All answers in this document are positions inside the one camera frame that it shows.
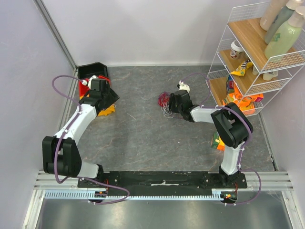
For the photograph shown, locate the black plastic bin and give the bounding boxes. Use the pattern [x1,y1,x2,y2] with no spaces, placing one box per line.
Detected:
[78,62,109,79]

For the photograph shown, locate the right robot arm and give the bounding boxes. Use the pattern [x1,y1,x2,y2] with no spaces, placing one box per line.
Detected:
[168,90,253,188]

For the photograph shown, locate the beige bottle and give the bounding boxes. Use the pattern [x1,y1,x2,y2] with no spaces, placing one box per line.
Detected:
[259,0,288,31]

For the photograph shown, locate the yellow snack bag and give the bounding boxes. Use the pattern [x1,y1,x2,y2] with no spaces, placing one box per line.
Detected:
[230,60,253,76]

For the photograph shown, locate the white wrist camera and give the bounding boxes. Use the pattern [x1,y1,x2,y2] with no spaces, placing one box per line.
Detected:
[81,75,98,89]
[177,81,190,93]

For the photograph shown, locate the orange snack boxes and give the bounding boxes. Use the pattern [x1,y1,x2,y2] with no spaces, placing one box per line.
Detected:
[222,84,264,115]

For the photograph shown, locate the colourful small carton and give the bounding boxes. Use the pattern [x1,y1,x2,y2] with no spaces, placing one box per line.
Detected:
[226,75,235,94]

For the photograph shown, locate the grey green bottle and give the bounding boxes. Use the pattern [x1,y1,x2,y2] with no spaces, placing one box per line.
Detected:
[264,0,304,44]

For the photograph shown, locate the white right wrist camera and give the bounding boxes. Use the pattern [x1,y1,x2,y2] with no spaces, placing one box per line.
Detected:
[177,81,190,93]

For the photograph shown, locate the paper coffee cup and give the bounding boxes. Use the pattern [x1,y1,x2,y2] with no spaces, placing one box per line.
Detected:
[230,40,244,59]

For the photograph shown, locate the small white bottle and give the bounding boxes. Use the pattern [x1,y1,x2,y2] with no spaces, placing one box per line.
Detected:
[252,67,278,81]

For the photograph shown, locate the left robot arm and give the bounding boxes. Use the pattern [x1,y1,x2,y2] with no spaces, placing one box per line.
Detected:
[42,76,119,187]

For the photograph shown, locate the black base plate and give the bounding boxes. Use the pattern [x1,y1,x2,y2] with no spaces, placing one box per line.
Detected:
[77,170,248,197]

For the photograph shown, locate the white thin cable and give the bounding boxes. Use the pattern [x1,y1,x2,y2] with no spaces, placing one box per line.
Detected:
[161,102,174,119]

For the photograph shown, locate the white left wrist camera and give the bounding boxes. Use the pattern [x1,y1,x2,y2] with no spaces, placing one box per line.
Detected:
[81,75,98,89]

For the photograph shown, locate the red plastic bin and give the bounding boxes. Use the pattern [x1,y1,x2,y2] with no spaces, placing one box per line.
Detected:
[78,75,111,99]

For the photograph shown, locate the green orange box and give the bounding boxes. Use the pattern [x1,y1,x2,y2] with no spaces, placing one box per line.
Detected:
[211,131,225,151]

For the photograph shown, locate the slotted cable duct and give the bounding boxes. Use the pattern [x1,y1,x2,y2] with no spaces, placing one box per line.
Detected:
[44,189,224,201]

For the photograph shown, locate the white wire shelf rack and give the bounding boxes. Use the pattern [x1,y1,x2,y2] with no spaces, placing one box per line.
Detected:
[207,2,305,116]

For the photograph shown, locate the green lotion bottle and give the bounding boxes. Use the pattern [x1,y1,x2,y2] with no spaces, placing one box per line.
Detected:
[264,6,305,62]

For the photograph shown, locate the yellow plastic bin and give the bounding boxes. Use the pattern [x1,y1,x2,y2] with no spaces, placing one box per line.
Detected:
[80,95,116,117]

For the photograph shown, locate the red thin cable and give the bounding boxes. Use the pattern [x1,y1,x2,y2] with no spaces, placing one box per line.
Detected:
[157,92,170,107]

